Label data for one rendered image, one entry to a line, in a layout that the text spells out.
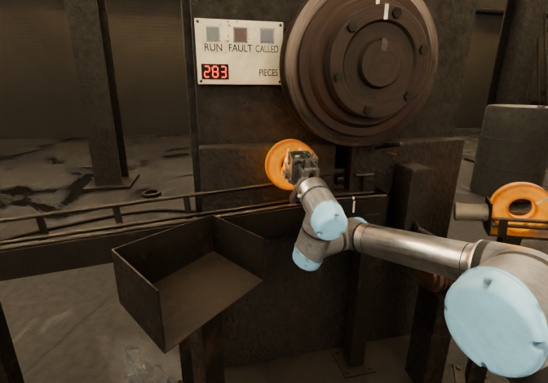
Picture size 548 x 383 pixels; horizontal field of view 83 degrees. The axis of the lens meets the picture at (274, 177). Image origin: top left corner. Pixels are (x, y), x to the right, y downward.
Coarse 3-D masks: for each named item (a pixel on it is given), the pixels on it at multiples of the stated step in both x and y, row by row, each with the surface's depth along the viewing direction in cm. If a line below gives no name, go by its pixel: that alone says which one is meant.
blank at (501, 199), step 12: (504, 192) 94; (516, 192) 93; (528, 192) 91; (540, 192) 90; (504, 204) 95; (540, 204) 91; (492, 216) 97; (504, 216) 96; (516, 216) 96; (528, 216) 94; (540, 216) 92; (516, 228) 95
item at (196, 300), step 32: (192, 224) 80; (224, 224) 81; (128, 256) 69; (160, 256) 75; (192, 256) 83; (224, 256) 84; (256, 256) 74; (128, 288) 64; (160, 288) 74; (192, 288) 73; (224, 288) 72; (160, 320) 55; (192, 320) 64; (192, 352) 79
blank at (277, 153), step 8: (280, 144) 92; (288, 144) 93; (296, 144) 93; (304, 144) 94; (272, 152) 92; (280, 152) 93; (272, 160) 93; (280, 160) 93; (272, 168) 93; (280, 168) 94; (272, 176) 94; (280, 176) 95; (280, 184) 95; (288, 184) 96
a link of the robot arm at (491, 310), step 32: (512, 256) 45; (480, 288) 39; (512, 288) 37; (544, 288) 39; (448, 320) 43; (480, 320) 39; (512, 320) 36; (544, 320) 35; (480, 352) 39; (512, 352) 36; (544, 352) 34
